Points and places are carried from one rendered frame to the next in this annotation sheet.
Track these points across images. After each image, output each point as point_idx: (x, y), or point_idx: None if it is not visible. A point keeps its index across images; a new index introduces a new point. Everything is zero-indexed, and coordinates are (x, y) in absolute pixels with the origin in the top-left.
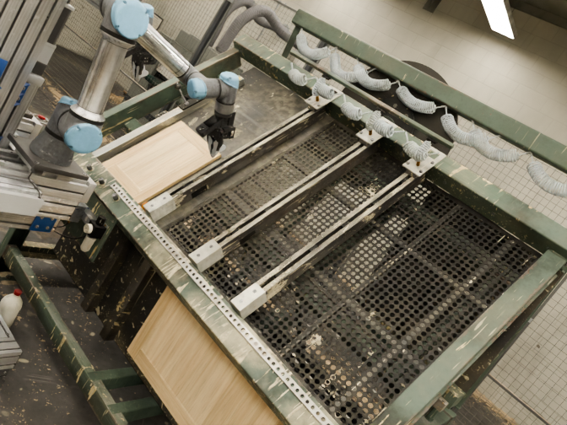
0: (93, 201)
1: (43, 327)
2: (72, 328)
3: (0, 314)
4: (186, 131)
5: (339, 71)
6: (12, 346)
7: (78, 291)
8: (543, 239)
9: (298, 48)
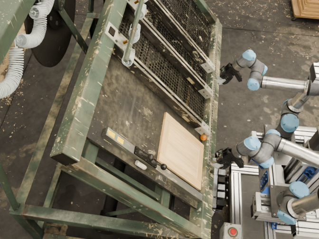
0: None
1: (186, 205)
2: (169, 201)
3: (231, 186)
4: (163, 148)
5: (41, 34)
6: (234, 167)
7: None
8: None
9: (12, 93)
